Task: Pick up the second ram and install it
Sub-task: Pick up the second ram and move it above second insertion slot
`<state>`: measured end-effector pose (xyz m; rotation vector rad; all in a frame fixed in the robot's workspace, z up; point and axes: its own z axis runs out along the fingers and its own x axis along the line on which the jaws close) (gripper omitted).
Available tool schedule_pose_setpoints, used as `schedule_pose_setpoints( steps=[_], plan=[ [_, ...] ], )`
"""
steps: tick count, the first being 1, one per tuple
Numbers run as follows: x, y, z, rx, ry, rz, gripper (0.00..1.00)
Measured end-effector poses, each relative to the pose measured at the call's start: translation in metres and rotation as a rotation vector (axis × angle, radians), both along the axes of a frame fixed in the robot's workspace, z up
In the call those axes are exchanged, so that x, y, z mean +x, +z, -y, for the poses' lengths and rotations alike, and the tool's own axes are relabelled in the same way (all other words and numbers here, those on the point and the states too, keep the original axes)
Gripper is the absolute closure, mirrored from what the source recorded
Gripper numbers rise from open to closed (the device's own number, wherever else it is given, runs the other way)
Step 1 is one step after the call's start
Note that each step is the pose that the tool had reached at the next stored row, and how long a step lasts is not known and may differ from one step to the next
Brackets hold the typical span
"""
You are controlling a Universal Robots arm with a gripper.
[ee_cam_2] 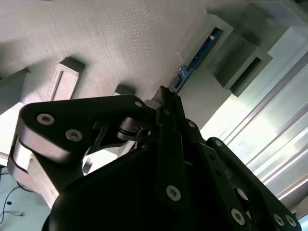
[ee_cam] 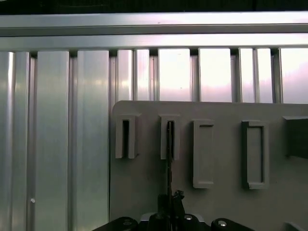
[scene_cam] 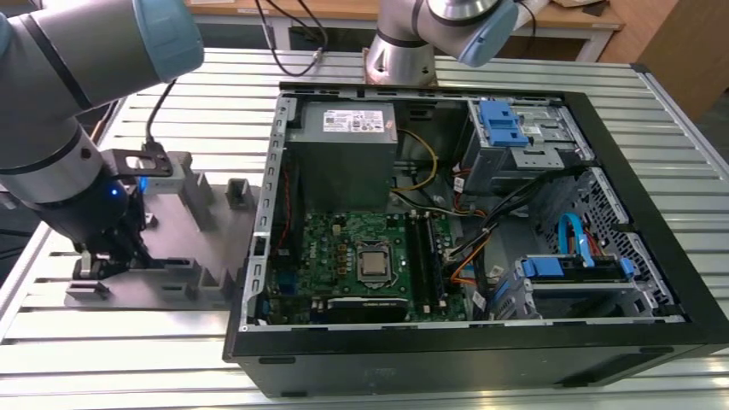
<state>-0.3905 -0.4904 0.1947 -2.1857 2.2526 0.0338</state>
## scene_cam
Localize silver disk bay cage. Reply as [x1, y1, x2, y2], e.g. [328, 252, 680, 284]
[489, 255, 679, 321]

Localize black hanging cable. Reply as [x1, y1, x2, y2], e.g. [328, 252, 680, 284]
[254, 0, 312, 78]

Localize black camera mounting bracket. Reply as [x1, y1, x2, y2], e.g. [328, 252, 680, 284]
[106, 147, 176, 180]

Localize black CPU socket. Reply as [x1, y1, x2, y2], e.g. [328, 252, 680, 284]
[353, 241, 401, 289]

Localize brown wooden cabinet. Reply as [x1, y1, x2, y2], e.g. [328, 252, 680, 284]
[600, 0, 729, 125]

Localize grey power supply unit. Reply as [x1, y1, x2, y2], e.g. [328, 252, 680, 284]
[284, 101, 400, 202]

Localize black RAM slot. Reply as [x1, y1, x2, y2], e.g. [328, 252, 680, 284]
[407, 213, 429, 313]

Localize green motherboard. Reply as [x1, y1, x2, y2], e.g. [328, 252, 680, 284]
[267, 211, 477, 324]

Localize cable with silver plug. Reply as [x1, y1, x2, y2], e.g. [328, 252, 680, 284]
[284, 0, 331, 59]

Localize grey parts rack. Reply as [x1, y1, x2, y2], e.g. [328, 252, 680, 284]
[66, 151, 263, 308]

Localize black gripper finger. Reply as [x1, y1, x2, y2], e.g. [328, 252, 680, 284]
[83, 245, 128, 281]
[122, 228, 155, 271]

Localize silver CPU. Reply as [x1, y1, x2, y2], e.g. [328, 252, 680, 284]
[357, 250, 396, 278]

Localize black camera cable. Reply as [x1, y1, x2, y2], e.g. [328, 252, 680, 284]
[146, 79, 179, 151]

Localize yellow wire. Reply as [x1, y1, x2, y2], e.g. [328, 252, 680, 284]
[396, 127, 440, 193]

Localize black graphics card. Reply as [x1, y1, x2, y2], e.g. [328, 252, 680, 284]
[311, 295, 412, 324]

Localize orange wire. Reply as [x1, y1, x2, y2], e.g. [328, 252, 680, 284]
[449, 251, 485, 285]

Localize silver optical drive cage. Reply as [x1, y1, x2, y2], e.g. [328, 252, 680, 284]
[464, 97, 593, 193]

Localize blue data wire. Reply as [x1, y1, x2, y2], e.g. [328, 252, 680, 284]
[556, 212, 597, 268]

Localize black wire bundle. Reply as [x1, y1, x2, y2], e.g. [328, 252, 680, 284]
[455, 168, 588, 257]

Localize black PC case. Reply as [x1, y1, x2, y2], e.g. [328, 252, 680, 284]
[222, 80, 729, 398]

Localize blue disk carrier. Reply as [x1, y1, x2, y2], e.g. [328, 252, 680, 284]
[479, 99, 529, 147]
[521, 254, 639, 284]

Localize wooden desk white frame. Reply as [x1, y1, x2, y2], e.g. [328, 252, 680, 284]
[191, 0, 290, 48]
[287, 0, 625, 63]

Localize blue plastic cage latch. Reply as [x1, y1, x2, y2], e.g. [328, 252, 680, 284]
[492, 279, 515, 319]

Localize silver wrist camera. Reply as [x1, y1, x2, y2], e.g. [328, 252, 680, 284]
[142, 174, 190, 194]

